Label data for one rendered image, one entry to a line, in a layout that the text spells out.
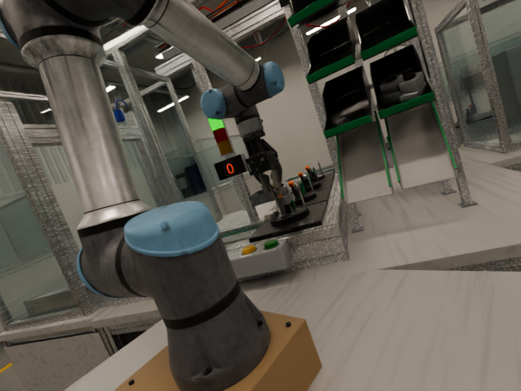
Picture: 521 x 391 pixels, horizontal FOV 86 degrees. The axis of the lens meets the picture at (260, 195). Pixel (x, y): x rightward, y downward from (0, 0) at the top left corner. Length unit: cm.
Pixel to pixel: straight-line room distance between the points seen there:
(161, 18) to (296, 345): 54
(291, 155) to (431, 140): 1099
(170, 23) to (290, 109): 1128
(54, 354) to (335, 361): 124
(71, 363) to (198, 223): 120
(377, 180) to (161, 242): 66
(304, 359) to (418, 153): 65
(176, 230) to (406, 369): 36
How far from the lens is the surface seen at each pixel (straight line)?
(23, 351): 171
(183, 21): 56
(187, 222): 36
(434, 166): 89
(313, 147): 1162
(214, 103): 76
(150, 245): 37
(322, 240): 80
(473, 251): 76
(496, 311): 59
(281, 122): 1187
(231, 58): 63
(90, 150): 50
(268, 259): 77
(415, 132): 97
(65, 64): 55
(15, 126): 168
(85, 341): 138
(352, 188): 88
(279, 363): 44
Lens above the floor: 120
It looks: 7 degrees down
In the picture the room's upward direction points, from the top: 20 degrees counter-clockwise
